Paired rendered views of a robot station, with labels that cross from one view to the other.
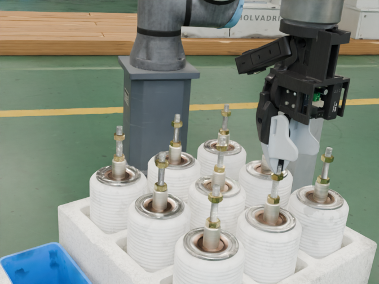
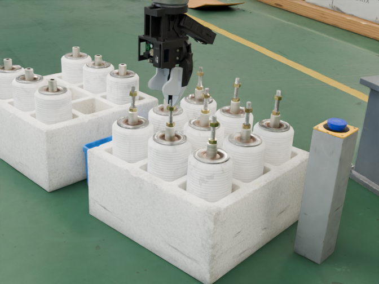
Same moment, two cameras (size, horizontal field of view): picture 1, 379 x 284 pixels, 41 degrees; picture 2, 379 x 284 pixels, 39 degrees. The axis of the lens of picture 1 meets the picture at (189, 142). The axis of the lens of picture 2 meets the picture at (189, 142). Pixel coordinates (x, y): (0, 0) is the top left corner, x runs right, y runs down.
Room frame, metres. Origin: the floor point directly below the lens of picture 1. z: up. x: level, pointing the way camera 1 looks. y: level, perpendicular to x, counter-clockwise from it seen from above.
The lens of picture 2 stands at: (0.52, -1.18, 0.73)
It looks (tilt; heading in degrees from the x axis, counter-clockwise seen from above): 25 degrees down; 81
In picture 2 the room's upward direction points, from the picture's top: 3 degrees clockwise
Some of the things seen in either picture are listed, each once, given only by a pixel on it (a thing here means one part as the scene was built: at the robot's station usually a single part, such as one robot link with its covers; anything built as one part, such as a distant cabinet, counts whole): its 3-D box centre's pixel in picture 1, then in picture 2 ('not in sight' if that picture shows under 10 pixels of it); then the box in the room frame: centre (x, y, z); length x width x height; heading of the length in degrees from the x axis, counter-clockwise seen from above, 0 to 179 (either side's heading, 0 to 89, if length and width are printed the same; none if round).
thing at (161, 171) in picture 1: (161, 176); not in sight; (0.66, 0.04, 0.30); 0.01 x 0.01 x 0.08
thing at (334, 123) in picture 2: not in sight; (336, 125); (0.99, -0.22, 0.32); 0.04 x 0.04 x 0.02
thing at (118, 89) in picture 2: not in sight; (122, 103); (0.56, 0.33, 0.16); 0.10 x 0.10 x 0.18
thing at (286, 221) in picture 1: (270, 218); (170, 138); (0.65, -0.13, 0.25); 0.08 x 0.08 x 0.01
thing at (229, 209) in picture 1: (212, 233); (202, 159); (0.74, -0.05, 0.16); 0.10 x 0.10 x 0.18
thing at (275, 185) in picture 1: (274, 188); (170, 116); (0.65, -0.13, 0.30); 0.01 x 0.01 x 0.08
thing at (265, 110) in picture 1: (273, 111); not in sight; (0.64, -0.11, 0.42); 0.05 x 0.02 x 0.09; 128
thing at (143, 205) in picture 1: (159, 205); (167, 110); (0.66, 0.04, 0.25); 0.08 x 0.08 x 0.01
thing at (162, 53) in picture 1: (158, 45); not in sight; (1.33, 0.10, 0.35); 0.15 x 0.15 x 0.10
